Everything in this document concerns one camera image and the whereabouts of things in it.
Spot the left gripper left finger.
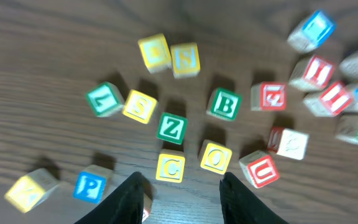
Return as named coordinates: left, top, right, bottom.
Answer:
left=75, top=172, right=144, bottom=224

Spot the green L block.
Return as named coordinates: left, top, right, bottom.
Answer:
left=85, top=82, right=124, bottom=117

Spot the yellow S block lower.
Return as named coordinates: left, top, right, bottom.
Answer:
left=122, top=90, right=158, bottom=124

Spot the green Z block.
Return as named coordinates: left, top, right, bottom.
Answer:
left=157, top=112, right=188, bottom=145

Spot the red I block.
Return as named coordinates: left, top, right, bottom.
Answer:
left=303, top=81, right=354, bottom=117

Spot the white bee picture block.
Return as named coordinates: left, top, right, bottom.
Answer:
left=267, top=127, right=310, bottom=161

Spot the yellow K block left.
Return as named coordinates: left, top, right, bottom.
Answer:
left=4, top=168, right=59, bottom=213

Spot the red H block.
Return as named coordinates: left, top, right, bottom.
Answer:
left=288, top=55, right=336, bottom=92

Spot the blue P block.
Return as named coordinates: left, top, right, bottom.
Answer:
left=73, top=164, right=113, bottom=203

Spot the red U block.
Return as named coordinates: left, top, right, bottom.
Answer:
left=239, top=150, right=280, bottom=189

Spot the yellow W block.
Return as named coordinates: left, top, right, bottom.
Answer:
left=138, top=33, right=172, bottom=73

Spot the red E block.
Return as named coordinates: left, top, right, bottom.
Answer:
left=250, top=82, right=287, bottom=111

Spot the blue L block top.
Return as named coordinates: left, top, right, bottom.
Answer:
left=287, top=10, right=336, bottom=53

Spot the green B block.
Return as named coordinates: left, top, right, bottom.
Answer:
left=206, top=88, right=242, bottom=121

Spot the yellow C block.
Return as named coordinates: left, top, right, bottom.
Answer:
left=155, top=149, right=185, bottom=183

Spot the yellow O block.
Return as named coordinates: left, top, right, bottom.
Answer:
left=198, top=139, right=232, bottom=175

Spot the yellow s block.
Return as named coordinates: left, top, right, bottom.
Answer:
left=170, top=42, right=201, bottom=79
left=122, top=90, right=158, bottom=124

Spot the yellow S block upper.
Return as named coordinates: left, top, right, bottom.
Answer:
left=170, top=42, right=201, bottom=79

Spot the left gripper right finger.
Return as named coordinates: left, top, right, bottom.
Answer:
left=219, top=172, right=288, bottom=224

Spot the red A block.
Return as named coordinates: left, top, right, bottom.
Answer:
left=142, top=194, right=152, bottom=222

